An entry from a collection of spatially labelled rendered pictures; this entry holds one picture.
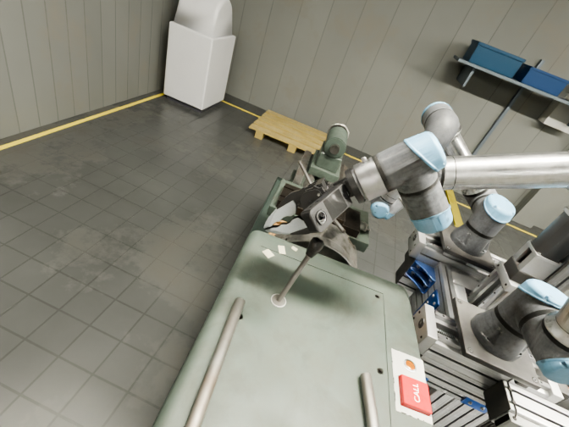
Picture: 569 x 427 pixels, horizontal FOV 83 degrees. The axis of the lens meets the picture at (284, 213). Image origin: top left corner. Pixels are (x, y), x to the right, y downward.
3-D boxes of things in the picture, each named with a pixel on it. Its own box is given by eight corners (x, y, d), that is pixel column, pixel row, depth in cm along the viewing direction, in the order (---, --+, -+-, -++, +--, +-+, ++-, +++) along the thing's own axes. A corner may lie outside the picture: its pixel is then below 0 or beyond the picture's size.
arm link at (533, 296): (527, 309, 98) (562, 281, 90) (549, 348, 87) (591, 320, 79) (490, 296, 98) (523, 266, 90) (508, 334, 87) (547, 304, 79)
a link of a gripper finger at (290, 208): (270, 221, 72) (306, 204, 69) (262, 230, 67) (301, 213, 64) (263, 209, 72) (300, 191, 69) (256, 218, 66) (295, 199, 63)
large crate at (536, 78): (547, 91, 386) (558, 76, 376) (558, 97, 359) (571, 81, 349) (511, 77, 390) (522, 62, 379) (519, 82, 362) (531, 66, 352)
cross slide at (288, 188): (356, 238, 159) (360, 231, 156) (275, 207, 159) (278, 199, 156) (356, 218, 173) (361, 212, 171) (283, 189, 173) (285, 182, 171)
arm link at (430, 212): (446, 198, 70) (429, 157, 65) (461, 230, 60) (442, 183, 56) (410, 211, 73) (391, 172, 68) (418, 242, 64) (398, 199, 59)
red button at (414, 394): (427, 418, 62) (433, 413, 61) (398, 407, 62) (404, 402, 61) (422, 387, 67) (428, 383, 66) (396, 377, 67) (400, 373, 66)
